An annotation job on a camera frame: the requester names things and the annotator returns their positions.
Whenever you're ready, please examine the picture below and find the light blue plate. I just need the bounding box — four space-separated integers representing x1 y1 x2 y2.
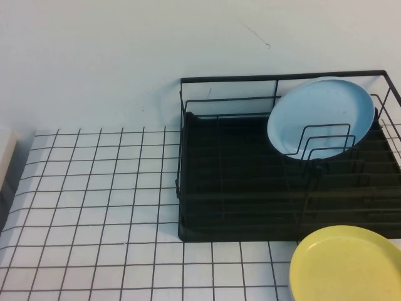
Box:
266 77 376 161

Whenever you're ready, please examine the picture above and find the yellow plate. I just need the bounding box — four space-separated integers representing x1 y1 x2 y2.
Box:
288 224 401 301

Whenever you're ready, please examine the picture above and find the black wire dish rack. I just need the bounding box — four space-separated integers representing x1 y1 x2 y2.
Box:
174 70 401 242

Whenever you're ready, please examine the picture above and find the black plastic drain tray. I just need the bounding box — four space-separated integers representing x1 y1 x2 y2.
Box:
177 108 401 243

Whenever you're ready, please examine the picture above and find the white black-grid tablecloth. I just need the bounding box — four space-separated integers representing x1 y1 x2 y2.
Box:
0 119 401 301

